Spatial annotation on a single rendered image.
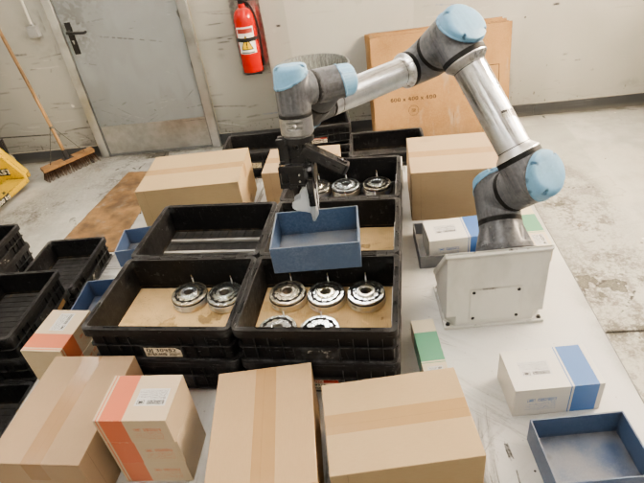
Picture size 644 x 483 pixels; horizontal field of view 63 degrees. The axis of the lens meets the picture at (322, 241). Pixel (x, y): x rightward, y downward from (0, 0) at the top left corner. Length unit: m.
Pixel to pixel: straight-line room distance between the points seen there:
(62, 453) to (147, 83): 3.68
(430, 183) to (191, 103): 3.01
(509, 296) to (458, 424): 0.48
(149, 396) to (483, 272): 0.87
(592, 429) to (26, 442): 1.25
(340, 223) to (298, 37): 3.12
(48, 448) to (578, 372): 1.19
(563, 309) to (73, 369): 1.33
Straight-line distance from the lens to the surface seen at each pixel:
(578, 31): 4.60
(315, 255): 1.16
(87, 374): 1.45
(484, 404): 1.38
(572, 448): 1.35
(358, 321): 1.39
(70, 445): 1.32
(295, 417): 1.17
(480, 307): 1.51
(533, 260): 1.45
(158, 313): 1.57
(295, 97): 1.15
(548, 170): 1.39
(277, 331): 1.25
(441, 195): 1.94
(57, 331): 1.64
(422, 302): 1.63
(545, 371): 1.36
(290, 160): 1.22
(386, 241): 1.66
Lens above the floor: 1.79
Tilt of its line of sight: 35 degrees down
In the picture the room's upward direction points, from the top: 8 degrees counter-clockwise
